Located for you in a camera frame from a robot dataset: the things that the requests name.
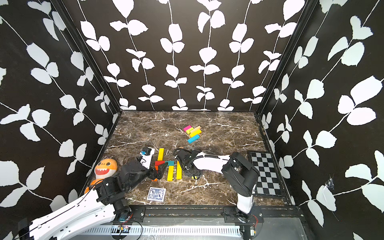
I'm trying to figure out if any orange plush toy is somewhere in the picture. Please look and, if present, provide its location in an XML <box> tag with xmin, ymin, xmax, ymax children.
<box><xmin>84</xmin><ymin>159</ymin><xmax>118</xmax><ymax>194</ymax></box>

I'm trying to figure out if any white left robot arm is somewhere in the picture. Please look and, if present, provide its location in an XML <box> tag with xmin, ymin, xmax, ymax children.
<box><xmin>18</xmin><ymin>161</ymin><xmax>168</xmax><ymax>240</ymax></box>

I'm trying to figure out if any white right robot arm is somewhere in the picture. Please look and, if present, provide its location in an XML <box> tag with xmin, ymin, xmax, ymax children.
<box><xmin>173</xmin><ymin>148</ymin><xmax>261</xmax><ymax>214</ymax></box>

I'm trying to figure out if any magenta block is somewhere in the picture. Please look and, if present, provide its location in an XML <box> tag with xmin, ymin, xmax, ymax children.
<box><xmin>184</xmin><ymin>125</ymin><xmax>192</xmax><ymax>132</ymax></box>

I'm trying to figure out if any amber yellow long block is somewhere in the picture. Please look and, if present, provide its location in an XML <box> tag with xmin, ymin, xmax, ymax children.
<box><xmin>190</xmin><ymin>129</ymin><xmax>202</xmax><ymax>138</ymax></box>

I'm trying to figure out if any black white checkerboard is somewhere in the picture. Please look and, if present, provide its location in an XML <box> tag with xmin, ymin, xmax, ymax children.
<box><xmin>249</xmin><ymin>151</ymin><xmax>284</xmax><ymax>197</ymax></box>

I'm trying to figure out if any natural wood long block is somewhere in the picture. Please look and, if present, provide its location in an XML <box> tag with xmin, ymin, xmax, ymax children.
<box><xmin>191</xmin><ymin>126</ymin><xmax>201</xmax><ymax>133</ymax></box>

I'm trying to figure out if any blue playing card box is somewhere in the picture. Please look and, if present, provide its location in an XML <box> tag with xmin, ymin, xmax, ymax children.
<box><xmin>147</xmin><ymin>187</ymin><xmax>166</xmax><ymax>202</ymax></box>

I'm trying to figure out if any lime green short block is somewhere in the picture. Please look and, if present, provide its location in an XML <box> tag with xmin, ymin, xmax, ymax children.
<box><xmin>186</xmin><ymin>128</ymin><xmax>194</xmax><ymax>135</ymax></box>

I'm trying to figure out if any yellow plank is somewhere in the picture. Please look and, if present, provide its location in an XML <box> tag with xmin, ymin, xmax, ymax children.
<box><xmin>176</xmin><ymin>161</ymin><xmax>183</xmax><ymax>180</ymax></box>
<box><xmin>167</xmin><ymin>166</ymin><xmax>174</xmax><ymax>182</ymax></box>

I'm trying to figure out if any red block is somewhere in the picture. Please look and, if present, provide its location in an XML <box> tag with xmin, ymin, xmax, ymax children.
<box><xmin>155</xmin><ymin>161</ymin><xmax>165</xmax><ymax>167</ymax></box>

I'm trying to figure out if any black metal base rail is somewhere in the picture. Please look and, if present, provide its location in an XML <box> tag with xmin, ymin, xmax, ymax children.
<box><xmin>59</xmin><ymin>204</ymin><xmax>307</xmax><ymax>229</ymax></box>

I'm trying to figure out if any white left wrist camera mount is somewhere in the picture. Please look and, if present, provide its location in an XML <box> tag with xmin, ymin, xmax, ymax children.
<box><xmin>139</xmin><ymin>147</ymin><xmax>155</xmax><ymax>169</ymax></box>

